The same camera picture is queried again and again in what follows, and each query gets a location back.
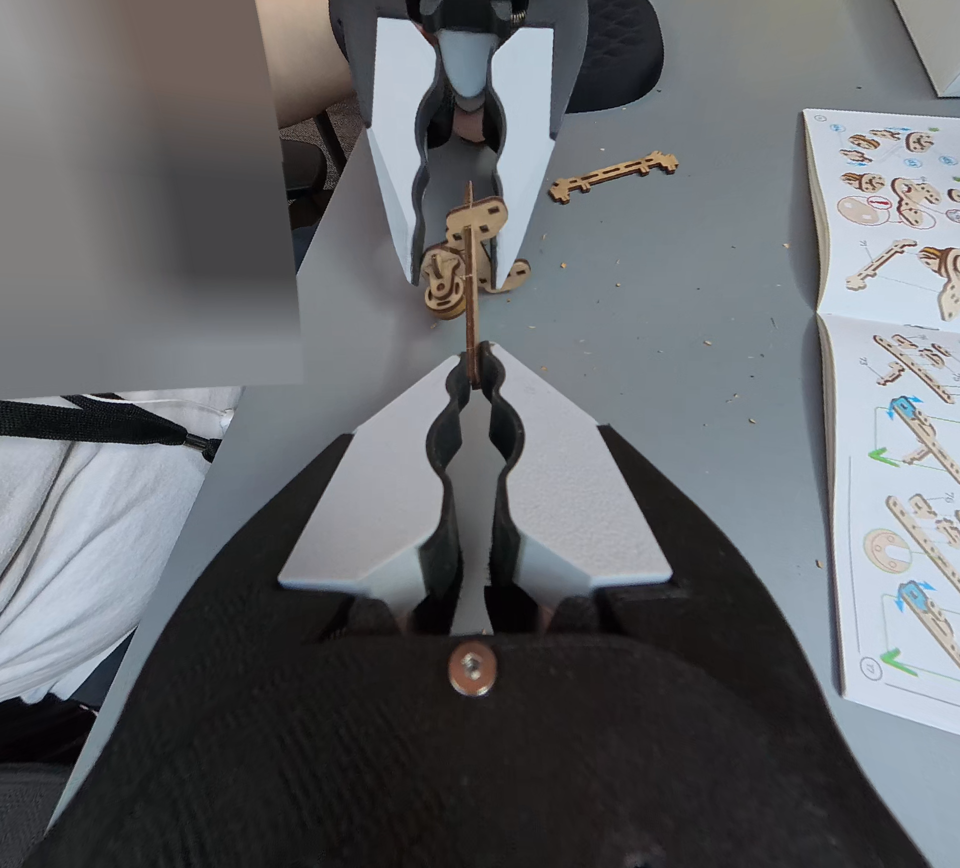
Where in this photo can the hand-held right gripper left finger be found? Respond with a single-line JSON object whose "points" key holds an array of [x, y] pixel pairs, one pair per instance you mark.
{"points": [[367, 508]]}

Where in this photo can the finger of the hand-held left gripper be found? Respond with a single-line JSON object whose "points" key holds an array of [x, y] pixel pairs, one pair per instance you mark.
{"points": [[529, 103], [394, 103]]}

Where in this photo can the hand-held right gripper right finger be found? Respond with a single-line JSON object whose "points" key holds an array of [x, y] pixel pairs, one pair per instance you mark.
{"points": [[577, 508]]}

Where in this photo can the wooden model sub-assembly with wheel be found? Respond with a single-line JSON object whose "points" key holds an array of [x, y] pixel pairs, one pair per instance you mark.
{"points": [[484, 215]]}

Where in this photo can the thin wooden model strip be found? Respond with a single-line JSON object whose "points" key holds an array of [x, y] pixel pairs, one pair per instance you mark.
{"points": [[471, 313]]}

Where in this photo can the person's left forearm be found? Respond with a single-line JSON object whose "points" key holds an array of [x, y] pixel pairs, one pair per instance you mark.
{"points": [[300, 43]]}

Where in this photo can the person's left hand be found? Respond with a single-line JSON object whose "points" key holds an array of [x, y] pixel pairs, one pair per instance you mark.
{"points": [[469, 125]]}

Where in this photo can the loose notched wooden strip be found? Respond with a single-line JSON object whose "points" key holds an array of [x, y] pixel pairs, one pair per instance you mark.
{"points": [[600, 176]]}

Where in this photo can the black mesh pad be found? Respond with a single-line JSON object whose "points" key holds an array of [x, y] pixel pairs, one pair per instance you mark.
{"points": [[622, 50]]}

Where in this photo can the black chair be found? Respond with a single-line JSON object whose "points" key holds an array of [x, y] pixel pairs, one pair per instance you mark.
{"points": [[304, 167]]}

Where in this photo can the illustrated instruction booklet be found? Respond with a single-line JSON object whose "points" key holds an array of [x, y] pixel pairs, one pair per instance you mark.
{"points": [[885, 373]]}

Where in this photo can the person's dark trousers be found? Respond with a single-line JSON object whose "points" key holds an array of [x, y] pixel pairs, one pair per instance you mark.
{"points": [[37, 770]]}

